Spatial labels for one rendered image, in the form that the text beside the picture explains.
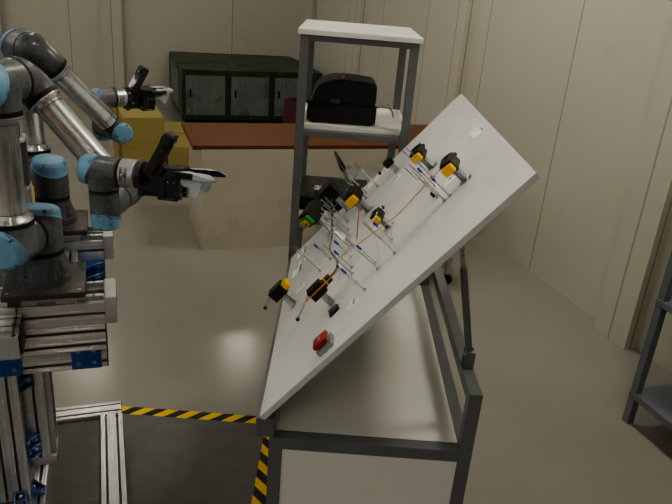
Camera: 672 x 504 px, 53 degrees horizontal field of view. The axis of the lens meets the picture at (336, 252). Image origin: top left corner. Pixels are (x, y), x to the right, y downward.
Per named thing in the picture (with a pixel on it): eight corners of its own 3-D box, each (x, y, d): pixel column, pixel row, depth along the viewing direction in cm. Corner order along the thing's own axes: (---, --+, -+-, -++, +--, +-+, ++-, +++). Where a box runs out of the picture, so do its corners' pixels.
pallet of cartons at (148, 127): (192, 158, 760) (192, 95, 732) (208, 191, 655) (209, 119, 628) (113, 159, 732) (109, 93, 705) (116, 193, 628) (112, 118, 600)
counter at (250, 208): (470, 236, 595) (485, 145, 563) (193, 250, 518) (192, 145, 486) (432, 207, 662) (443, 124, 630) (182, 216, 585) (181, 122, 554)
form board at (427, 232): (294, 259, 302) (291, 257, 302) (464, 96, 273) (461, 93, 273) (264, 420, 193) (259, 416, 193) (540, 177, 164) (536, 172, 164)
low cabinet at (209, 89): (287, 103, 1118) (290, 56, 1089) (319, 127, 961) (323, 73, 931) (169, 101, 1057) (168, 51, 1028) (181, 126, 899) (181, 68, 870)
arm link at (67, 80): (44, 28, 214) (142, 129, 249) (30, 24, 221) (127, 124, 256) (19, 53, 211) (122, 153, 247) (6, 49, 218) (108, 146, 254)
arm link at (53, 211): (72, 242, 201) (68, 199, 195) (48, 259, 188) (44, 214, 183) (34, 237, 202) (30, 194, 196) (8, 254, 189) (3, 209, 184)
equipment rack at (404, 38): (277, 411, 339) (298, 28, 268) (287, 349, 394) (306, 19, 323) (376, 418, 339) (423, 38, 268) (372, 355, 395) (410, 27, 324)
